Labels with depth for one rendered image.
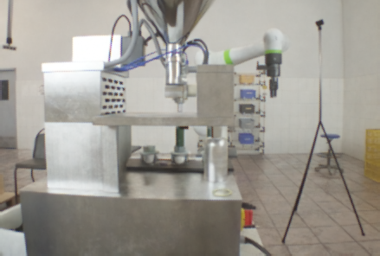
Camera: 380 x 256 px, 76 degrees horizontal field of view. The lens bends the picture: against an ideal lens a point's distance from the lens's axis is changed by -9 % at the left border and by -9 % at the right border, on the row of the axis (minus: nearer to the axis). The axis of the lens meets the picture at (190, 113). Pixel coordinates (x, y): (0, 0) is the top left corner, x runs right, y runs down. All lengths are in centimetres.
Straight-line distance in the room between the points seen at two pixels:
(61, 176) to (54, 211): 9
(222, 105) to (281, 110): 604
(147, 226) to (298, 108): 621
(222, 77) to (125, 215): 41
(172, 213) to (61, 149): 34
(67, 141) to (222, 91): 42
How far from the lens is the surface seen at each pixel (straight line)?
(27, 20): 815
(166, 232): 71
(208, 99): 59
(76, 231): 78
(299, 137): 682
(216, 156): 77
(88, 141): 73
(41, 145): 341
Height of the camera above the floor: 126
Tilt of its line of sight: 3 degrees down
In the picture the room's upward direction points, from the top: straight up
